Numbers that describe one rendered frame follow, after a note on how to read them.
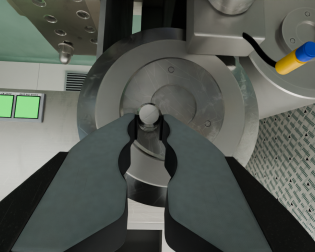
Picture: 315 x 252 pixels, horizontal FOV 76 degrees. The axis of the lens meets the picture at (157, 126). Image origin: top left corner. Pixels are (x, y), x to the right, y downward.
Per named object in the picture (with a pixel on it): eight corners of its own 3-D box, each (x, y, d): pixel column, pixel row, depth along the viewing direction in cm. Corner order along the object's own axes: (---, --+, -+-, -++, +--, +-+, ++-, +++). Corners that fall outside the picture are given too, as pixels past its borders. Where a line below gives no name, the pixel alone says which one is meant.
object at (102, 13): (115, -123, 20) (102, 57, 17) (132, 27, 43) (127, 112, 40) (110, -124, 20) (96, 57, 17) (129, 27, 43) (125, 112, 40)
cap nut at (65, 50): (71, 43, 48) (69, 61, 47) (76, 51, 52) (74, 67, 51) (55, 42, 48) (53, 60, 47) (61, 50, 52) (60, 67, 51)
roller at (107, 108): (243, 43, 16) (247, 189, 15) (184, 110, 42) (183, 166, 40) (100, 34, 16) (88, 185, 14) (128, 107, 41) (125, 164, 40)
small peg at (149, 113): (150, 132, 11) (131, 115, 11) (149, 136, 14) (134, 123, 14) (166, 112, 11) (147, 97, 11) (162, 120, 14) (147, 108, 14)
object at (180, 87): (246, 122, 14) (158, 181, 13) (234, 125, 16) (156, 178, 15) (187, 38, 15) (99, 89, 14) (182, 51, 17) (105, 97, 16)
